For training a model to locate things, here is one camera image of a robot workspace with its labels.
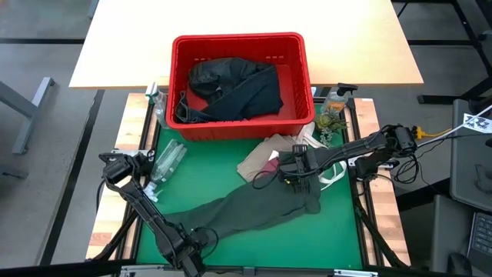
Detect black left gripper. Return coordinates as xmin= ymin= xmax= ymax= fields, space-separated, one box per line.
xmin=168 ymin=229 xmax=211 ymax=277

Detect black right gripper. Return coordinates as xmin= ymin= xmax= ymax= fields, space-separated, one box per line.
xmin=277 ymin=148 xmax=321 ymax=195

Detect maroon garment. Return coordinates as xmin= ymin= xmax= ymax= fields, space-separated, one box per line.
xmin=262 ymin=157 xmax=281 ymax=175

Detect beige shorts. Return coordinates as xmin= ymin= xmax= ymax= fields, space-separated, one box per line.
xmin=237 ymin=133 xmax=299 ymax=182

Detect dark green garment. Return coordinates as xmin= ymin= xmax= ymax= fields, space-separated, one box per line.
xmin=165 ymin=152 xmax=322 ymax=242

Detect dark blue denim jeans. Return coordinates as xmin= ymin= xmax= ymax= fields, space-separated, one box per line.
xmin=175 ymin=65 xmax=284 ymax=124

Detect red plastic laundry basket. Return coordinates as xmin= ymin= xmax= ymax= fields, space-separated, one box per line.
xmin=165 ymin=32 xmax=317 ymax=142

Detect green table mat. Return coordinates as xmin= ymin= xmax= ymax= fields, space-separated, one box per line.
xmin=136 ymin=102 xmax=365 ymax=269

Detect cream tote bag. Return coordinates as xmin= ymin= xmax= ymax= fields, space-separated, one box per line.
xmin=294 ymin=122 xmax=348 ymax=192

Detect orange label spray bottle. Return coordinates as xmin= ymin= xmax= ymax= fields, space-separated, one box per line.
xmin=321 ymin=82 xmax=358 ymax=115

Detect clear plastic spray bottle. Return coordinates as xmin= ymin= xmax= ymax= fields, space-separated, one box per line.
xmin=145 ymin=81 xmax=172 ymax=130
xmin=141 ymin=138 xmax=188 ymax=203

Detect black metal bar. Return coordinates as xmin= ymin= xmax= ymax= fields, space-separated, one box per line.
xmin=40 ymin=89 xmax=105 ymax=266

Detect black table leg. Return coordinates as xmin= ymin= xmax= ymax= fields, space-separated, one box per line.
xmin=391 ymin=0 xmax=492 ymax=105

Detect grey desk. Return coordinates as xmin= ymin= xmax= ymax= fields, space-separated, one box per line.
xmin=449 ymin=98 xmax=492 ymax=212

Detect black computer mouse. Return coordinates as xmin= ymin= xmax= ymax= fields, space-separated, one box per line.
xmin=447 ymin=252 xmax=474 ymax=277

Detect dark keyboard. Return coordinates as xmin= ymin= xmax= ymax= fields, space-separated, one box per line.
xmin=467 ymin=211 xmax=492 ymax=266

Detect white marker paper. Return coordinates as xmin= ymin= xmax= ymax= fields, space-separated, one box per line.
xmin=463 ymin=112 xmax=492 ymax=135

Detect grey metal table leg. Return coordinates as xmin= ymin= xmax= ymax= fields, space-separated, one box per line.
xmin=0 ymin=76 xmax=58 ymax=155

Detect light wooden table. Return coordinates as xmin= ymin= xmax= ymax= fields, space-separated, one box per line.
xmin=68 ymin=0 xmax=424 ymax=90

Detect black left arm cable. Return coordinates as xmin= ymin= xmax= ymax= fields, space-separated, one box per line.
xmin=191 ymin=225 xmax=220 ymax=259

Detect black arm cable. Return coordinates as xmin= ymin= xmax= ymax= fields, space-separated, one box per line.
xmin=191 ymin=225 xmax=220 ymax=259
xmin=251 ymin=169 xmax=284 ymax=190

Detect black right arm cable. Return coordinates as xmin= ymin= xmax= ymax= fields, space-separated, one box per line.
xmin=251 ymin=169 xmax=284 ymax=190

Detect silver frame bracket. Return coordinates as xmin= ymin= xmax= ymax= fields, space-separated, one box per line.
xmin=333 ymin=269 xmax=378 ymax=277
xmin=121 ymin=264 xmax=165 ymax=277

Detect black cable bundle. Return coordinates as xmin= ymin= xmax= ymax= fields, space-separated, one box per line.
xmin=391 ymin=153 xmax=424 ymax=185

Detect yellow cable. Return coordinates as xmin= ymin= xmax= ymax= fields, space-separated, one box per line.
xmin=413 ymin=125 xmax=454 ymax=140

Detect white cable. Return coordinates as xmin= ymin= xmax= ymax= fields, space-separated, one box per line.
xmin=417 ymin=103 xmax=492 ymax=149

